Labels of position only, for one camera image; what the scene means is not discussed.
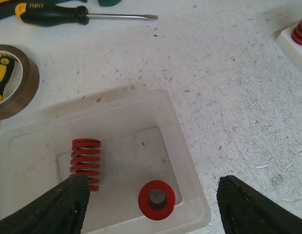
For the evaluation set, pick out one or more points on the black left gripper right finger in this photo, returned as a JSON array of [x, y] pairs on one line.
[[244, 210]]

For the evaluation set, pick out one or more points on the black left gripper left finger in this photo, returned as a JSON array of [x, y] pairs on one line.
[[61, 210]]

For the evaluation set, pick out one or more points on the large red spring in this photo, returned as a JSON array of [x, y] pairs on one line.
[[297, 34]]

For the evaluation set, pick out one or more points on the long thin red spring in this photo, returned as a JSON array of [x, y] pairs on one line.
[[85, 159]]

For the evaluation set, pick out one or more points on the small red spring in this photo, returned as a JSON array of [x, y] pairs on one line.
[[156, 200]]

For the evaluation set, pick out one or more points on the clear plastic spring box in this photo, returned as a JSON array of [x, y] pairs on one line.
[[141, 141]]

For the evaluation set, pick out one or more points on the brown tape roll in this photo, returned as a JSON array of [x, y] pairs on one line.
[[22, 85]]

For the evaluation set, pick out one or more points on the small yellow black screwdriver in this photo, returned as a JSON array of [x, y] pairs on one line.
[[6, 68]]

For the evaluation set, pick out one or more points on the white peg board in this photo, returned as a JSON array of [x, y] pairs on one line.
[[289, 47]]

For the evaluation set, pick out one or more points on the black flathead screwdriver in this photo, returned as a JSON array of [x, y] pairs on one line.
[[46, 14]]

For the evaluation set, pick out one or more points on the green clamp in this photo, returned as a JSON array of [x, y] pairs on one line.
[[108, 3]]

